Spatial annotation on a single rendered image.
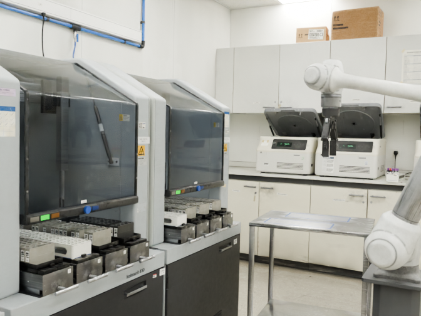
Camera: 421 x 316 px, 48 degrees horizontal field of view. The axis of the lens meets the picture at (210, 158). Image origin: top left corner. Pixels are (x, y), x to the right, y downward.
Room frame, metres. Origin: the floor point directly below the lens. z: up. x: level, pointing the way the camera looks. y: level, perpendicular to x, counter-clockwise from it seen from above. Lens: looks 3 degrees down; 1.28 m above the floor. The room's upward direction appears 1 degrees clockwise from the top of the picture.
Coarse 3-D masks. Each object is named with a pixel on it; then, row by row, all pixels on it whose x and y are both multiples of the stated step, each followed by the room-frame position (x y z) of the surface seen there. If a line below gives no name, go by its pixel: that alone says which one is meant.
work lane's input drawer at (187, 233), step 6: (168, 228) 2.29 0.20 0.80; (174, 228) 2.28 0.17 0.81; (180, 228) 2.27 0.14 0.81; (186, 228) 2.30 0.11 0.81; (192, 228) 2.35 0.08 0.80; (168, 234) 2.29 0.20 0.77; (174, 234) 2.27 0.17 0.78; (180, 234) 2.26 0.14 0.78; (186, 234) 2.30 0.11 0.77; (192, 234) 2.35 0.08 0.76; (186, 240) 2.30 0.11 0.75; (192, 240) 2.27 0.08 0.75; (198, 240) 2.32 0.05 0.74
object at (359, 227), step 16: (256, 224) 2.41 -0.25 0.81; (272, 224) 2.38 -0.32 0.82; (288, 224) 2.38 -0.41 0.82; (304, 224) 2.39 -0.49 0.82; (320, 224) 2.40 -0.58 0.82; (336, 224) 2.41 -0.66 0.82; (352, 224) 2.42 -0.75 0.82; (368, 224) 2.43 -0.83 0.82; (272, 240) 2.81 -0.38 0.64; (272, 256) 2.81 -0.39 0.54; (272, 272) 2.81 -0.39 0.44; (272, 288) 2.81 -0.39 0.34; (368, 288) 2.60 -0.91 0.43; (272, 304) 2.72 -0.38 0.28; (288, 304) 2.72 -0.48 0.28; (304, 304) 2.73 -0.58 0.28; (368, 304) 2.60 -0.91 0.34
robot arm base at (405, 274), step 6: (378, 270) 1.94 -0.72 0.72; (384, 270) 1.92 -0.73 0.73; (390, 270) 1.90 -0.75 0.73; (396, 270) 1.88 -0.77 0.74; (402, 270) 1.88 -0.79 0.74; (408, 270) 1.87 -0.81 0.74; (414, 270) 1.88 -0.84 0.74; (420, 270) 1.97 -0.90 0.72; (378, 276) 1.90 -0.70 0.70; (384, 276) 1.90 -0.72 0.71; (390, 276) 1.89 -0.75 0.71; (396, 276) 1.88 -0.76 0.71; (402, 276) 1.87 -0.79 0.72; (408, 276) 1.86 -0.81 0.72; (414, 276) 1.86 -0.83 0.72; (420, 276) 1.93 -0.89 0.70; (414, 282) 1.84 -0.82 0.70; (420, 282) 1.84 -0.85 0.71
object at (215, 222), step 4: (208, 216) 2.66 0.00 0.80; (212, 216) 2.58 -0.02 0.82; (216, 216) 2.60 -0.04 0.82; (208, 220) 2.53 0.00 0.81; (212, 220) 2.54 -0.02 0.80; (216, 220) 2.59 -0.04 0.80; (220, 220) 2.63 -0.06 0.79; (212, 224) 2.55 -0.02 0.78; (216, 224) 2.59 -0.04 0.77; (220, 224) 2.63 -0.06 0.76; (212, 228) 2.55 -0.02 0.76; (216, 228) 2.58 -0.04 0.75; (220, 228) 2.57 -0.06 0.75; (224, 228) 2.58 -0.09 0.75
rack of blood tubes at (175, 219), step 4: (164, 212) 2.41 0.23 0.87; (168, 212) 2.42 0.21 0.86; (164, 216) 2.32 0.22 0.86; (168, 216) 2.31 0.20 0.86; (172, 216) 2.30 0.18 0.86; (176, 216) 2.29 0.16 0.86; (180, 216) 2.32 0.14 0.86; (184, 216) 2.35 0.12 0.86; (164, 220) 2.44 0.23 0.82; (168, 220) 2.42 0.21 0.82; (172, 220) 2.30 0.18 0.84; (176, 220) 2.29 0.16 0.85; (180, 220) 2.32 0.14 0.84; (184, 220) 2.35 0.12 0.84; (168, 224) 2.31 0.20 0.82; (172, 224) 2.30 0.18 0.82; (176, 224) 2.29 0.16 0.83; (180, 224) 2.32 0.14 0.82
